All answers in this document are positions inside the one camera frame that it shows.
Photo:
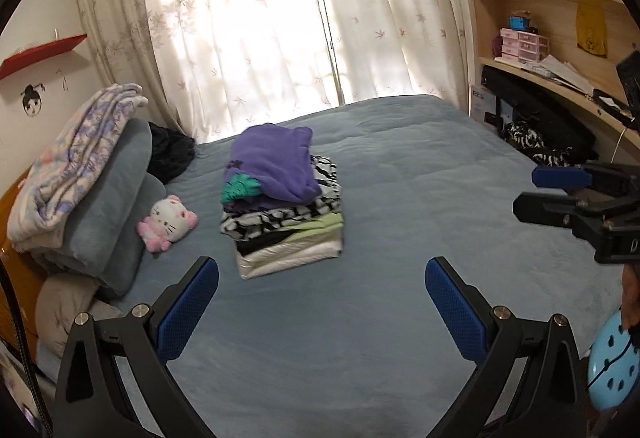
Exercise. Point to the pink drawer organizer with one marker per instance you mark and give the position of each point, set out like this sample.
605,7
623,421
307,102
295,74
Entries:
522,45

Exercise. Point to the black white patterned folded garment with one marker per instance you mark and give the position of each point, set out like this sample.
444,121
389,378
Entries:
280,218

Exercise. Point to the purple zip hoodie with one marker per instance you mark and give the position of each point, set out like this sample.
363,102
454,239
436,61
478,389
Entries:
275,157

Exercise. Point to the wooden bookshelf desk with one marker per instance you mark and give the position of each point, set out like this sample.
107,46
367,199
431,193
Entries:
545,2

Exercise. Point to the person's right forearm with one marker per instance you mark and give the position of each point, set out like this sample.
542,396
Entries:
631,288

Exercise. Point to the blue perforated slipper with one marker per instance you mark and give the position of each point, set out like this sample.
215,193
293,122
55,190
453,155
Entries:
610,368

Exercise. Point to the black patterned clothes pile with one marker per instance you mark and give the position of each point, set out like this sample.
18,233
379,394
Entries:
540,112

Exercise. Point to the black white zebra cloth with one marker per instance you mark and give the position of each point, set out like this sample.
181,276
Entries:
522,135

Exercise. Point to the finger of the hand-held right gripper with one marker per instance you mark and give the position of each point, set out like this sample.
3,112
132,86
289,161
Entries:
555,176
540,208

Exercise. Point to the white cardboard box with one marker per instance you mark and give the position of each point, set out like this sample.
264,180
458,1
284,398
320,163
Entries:
482,105

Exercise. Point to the blue toy box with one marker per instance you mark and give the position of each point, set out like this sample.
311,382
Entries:
520,22

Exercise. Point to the black flat device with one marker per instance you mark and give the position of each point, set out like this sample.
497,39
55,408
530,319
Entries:
615,105

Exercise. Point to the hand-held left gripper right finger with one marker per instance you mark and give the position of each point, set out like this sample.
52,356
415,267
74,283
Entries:
455,313

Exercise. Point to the floral folded blanket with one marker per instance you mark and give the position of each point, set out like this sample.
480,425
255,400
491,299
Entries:
75,157

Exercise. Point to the grey pillow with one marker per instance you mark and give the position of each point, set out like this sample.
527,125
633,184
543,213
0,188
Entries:
135,243
110,188

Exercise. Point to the black crumpled cloth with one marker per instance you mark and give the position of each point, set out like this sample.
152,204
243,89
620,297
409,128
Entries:
170,152

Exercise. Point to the pile of papers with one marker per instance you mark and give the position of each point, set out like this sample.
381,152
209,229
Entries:
555,67

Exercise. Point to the pink white cat plush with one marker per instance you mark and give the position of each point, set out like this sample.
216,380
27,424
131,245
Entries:
167,218

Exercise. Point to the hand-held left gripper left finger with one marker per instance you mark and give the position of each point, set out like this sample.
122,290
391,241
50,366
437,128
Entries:
187,313

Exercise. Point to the orange wooden headboard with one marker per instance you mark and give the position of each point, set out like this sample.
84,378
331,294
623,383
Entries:
10,278

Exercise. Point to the red wall shelf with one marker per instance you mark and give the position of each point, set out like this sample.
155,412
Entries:
40,55

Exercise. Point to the cartoon face wall sticker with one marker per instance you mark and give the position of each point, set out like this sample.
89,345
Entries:
32,103

